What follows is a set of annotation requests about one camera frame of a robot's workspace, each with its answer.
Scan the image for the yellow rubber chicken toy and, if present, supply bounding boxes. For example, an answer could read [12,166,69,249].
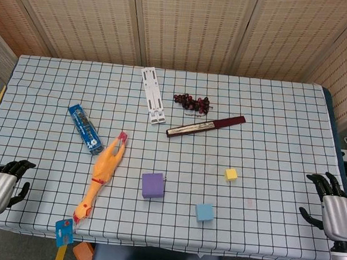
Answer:
[72,127,130,228]

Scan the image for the small yellow foam cube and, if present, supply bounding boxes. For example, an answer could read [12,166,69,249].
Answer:
[224,167,239,184]

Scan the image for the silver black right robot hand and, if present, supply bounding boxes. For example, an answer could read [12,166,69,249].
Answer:
[296,170,347,243]

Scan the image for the large purple foam cube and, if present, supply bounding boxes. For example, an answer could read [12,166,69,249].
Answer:
[140,171,167,201]

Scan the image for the dark red grape bunch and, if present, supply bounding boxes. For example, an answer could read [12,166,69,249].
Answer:
[172,92,215,115]

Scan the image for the orange foam piece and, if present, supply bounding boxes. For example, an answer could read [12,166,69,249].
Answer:
[72,241,96,260]

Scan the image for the light blue checked tablecloth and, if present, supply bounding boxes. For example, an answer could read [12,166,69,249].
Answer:
[0,51,347,260]

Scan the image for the white folding stand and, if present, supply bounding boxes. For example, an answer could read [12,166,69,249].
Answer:
[135,67,172,127]

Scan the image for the blue printed cardboard box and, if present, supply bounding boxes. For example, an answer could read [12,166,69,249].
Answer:
[63,103,108,157]

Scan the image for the dark red folded fan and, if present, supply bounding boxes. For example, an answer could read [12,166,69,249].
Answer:
[165,108,247,146]

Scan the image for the light blue foam cube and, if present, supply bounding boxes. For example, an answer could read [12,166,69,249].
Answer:
[194,202,216,224]

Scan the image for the blue paper hang tag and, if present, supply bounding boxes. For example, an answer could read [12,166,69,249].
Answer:
[52,216,77,250]

